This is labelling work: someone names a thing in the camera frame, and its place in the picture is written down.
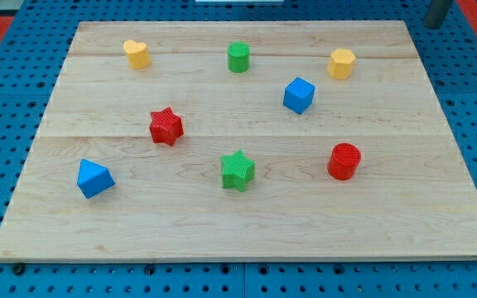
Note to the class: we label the blue cube block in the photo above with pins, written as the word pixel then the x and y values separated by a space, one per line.
pixel 298 95

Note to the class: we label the yellow hexagon block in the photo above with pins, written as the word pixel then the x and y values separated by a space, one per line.
pixel 341 63

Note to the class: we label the green star block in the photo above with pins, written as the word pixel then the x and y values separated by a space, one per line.
pixel 236 171

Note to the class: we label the wooden board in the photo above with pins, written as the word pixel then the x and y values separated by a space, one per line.
pixel 410 199

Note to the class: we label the red star block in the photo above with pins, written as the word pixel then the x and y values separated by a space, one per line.
pixel 165 127

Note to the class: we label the green cylinder block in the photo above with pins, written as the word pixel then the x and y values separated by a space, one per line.
pixel 238 54

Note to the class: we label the red cylinder block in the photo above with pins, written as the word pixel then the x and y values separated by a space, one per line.
pixel 344 161

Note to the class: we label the yellow heart block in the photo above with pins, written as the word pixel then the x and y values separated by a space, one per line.
pixel 137 54

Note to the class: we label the blue triangular prism block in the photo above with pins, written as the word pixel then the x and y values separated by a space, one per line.
pixel 93 178

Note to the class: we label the grey cylindrical robot tool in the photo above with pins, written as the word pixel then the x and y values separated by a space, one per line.
pixel 436 13

